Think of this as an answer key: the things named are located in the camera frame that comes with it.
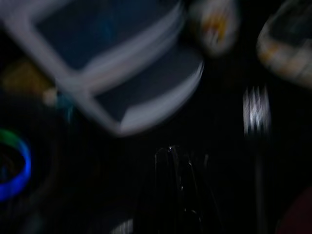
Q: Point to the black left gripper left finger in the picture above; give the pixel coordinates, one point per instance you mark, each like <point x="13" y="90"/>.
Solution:
<point x="165" y="190"/>

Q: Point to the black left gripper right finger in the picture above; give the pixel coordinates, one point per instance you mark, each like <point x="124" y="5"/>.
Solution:
<point x="202" y="200"/>

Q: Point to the silver fork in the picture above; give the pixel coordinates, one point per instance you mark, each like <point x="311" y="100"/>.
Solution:
<point x="256" y="109"/>

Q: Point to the white stacked storage container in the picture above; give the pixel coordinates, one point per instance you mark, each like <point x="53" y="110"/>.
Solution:
<point x="122" y="73"/>

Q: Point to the white floral bowl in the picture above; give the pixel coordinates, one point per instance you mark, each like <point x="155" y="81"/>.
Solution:
<point x="287" y="48"/>

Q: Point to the white floral mug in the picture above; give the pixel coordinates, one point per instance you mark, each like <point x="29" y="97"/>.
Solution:
<point x="214" y="24"/>

